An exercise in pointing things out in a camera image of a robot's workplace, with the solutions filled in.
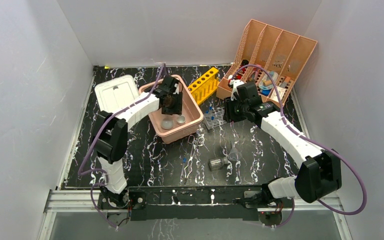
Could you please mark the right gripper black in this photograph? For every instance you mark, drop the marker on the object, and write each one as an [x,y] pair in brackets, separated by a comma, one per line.
[229,115]

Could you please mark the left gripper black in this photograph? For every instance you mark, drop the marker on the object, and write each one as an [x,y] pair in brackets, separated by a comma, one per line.
[176,109]

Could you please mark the clear glass bottle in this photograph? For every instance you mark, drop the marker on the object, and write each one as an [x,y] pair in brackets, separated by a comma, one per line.
[216,164]

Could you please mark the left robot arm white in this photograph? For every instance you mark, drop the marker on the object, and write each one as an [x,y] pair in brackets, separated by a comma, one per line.
[111,136]

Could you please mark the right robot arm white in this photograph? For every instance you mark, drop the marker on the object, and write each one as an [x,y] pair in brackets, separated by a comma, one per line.
[319,170]

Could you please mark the pink plastic bin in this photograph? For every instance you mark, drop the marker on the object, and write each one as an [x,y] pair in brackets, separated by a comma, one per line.
[190,111]

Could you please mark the yellow test tube rack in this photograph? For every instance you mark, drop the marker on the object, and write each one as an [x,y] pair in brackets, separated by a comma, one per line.
[206,85]

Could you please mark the clear acrylic tube rack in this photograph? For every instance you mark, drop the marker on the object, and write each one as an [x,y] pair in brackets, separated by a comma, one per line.
[218,113]

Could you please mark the white label box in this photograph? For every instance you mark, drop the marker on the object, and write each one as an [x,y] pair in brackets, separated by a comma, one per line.
[281,91]

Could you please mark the red black bottle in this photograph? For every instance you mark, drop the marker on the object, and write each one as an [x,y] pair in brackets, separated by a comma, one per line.
[244,62]

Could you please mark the pink desk organizer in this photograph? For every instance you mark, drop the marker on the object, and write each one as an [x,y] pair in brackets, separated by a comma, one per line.
[274,49]

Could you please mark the clear plastic funnel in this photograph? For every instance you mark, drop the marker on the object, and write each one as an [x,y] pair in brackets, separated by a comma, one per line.
[234,154]

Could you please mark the blue cap tube on table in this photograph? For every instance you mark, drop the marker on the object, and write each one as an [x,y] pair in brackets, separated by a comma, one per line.
[183,167]

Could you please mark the white bin lid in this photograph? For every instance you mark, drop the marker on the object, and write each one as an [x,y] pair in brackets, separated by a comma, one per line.
[116,94]

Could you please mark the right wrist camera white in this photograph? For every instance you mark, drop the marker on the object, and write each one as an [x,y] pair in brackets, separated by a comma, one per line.
[233,84]

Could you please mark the metal wire tongs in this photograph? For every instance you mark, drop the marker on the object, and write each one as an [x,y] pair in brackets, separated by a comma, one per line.
[196,141]

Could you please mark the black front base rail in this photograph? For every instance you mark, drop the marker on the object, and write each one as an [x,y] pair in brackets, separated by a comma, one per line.
[197,202]

